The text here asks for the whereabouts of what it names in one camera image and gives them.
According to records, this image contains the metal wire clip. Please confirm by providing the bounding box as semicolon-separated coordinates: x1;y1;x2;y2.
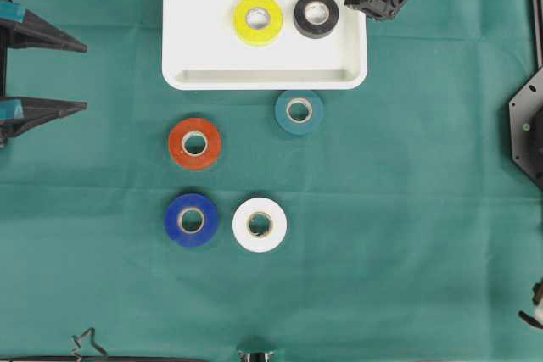
70;328;107;359

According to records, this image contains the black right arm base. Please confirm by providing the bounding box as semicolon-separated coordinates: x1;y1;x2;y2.
508;69;542;189

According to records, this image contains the metal clamp bottom centre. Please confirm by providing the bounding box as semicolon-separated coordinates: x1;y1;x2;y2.
238;349;275;362

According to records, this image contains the yellow tape roll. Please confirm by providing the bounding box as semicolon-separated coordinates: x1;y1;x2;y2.
233;0;283;47

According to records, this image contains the white plastic tray case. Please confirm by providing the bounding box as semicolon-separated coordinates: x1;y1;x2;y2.
162;0;367;91

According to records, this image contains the blue tape roll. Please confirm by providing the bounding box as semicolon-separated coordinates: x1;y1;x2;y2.
164;193;219;248

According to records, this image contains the black tape roll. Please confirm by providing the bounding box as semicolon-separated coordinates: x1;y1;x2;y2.
294;0;339;39

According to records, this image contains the white black object right edge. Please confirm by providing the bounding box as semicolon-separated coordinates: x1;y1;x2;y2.
518;281;543;330

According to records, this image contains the white tape roll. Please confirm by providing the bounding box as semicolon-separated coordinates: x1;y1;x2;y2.
232;198;288;253

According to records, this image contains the green table cloth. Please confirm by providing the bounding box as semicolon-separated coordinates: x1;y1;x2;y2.
1;0;542;361

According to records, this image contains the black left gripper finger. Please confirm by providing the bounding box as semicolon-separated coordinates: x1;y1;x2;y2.
1;97;87;146
1;0;87;53

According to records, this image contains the red tape roll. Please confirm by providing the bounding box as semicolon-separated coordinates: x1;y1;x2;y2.
167;118;221;171

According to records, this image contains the green tape roll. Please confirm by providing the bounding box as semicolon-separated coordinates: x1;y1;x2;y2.
275;91;324;136

